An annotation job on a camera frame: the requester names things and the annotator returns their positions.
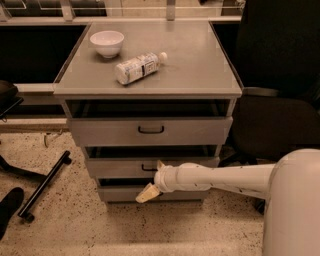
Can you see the grey drawer cabinet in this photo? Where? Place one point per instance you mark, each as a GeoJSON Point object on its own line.
{"type": "Point", "coordinates": [196, 81]}

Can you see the black shoe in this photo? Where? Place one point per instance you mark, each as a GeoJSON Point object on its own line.
{"type": "Point", "coordinates": [8, 206]}

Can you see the black chair seat left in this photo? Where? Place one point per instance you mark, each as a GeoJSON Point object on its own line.
{"type": "Point", "coordinates": [8, 97]}

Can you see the white plastic bottle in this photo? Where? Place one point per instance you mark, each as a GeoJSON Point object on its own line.
{"type": "Point", "coordinates": [139, 67]}

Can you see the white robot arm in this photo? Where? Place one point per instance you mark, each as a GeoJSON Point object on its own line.
{"type": "Point", "coordinates": [290, 189]}

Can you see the white ceramic bowl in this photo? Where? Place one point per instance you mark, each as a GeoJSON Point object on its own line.
{"type": "Point", "coordinates": [107, 43]}

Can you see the black office chair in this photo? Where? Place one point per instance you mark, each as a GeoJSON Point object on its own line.
{"type": "Point", "coordinates": [275, 50]}

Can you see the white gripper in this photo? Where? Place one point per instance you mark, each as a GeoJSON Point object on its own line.
{"type": "Point", "coordinates": [165, 178]}

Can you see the grey drawer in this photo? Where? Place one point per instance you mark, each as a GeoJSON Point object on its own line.
{"type": "Point", "coordinates": [129, 193]}
{"type": "Point", "coordinates": [149, 131]}
{"type": "Point", "coordinates": [101, 168]}

